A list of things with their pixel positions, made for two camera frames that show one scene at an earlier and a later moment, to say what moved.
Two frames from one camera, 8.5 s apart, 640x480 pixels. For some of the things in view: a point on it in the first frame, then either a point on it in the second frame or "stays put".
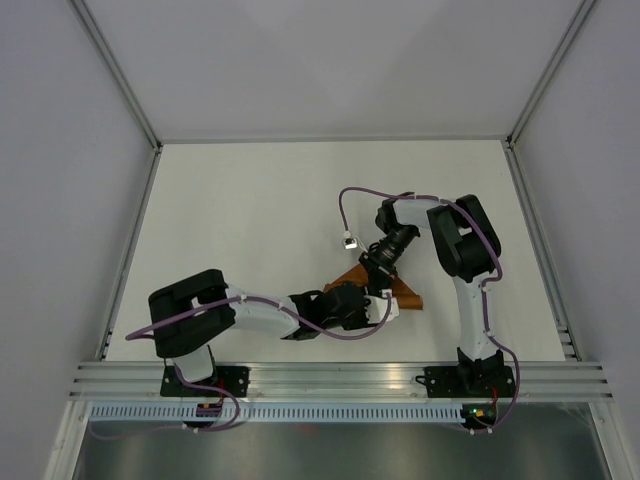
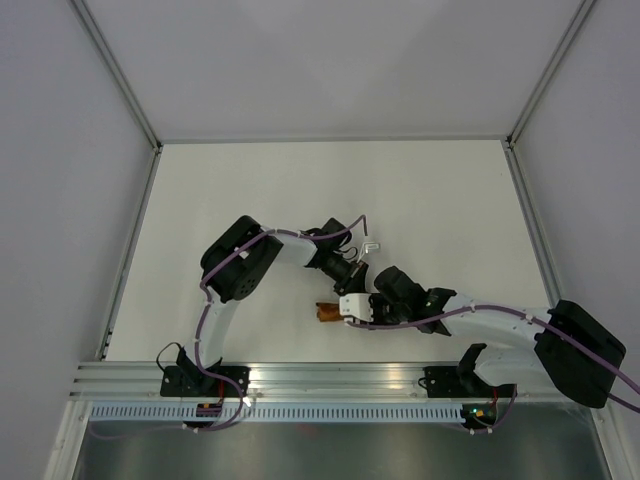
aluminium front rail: [332, 381] stays put
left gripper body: [357, 320] -> [345, 275]
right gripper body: [390, 249] -> [382, 311]
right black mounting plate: [442, 382] stays put
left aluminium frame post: [111, 61] stays put
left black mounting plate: [234, 379] stays put
